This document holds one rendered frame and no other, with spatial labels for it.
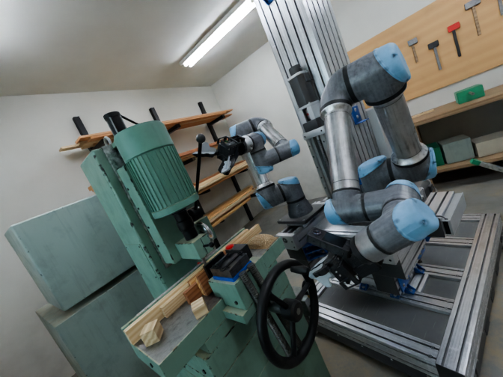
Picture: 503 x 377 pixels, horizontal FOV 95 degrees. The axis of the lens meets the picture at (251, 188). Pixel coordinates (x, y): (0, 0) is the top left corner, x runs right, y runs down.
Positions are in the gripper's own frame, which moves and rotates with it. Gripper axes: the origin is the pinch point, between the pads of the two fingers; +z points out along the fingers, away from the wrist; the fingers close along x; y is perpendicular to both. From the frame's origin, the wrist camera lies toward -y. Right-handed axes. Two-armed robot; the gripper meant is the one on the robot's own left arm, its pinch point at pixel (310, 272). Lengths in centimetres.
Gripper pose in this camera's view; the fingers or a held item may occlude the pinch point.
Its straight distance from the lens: 74.6
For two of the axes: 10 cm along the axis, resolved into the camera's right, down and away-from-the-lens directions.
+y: 7.1, 6.8, -2.0
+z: -4.0, 6.2, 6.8
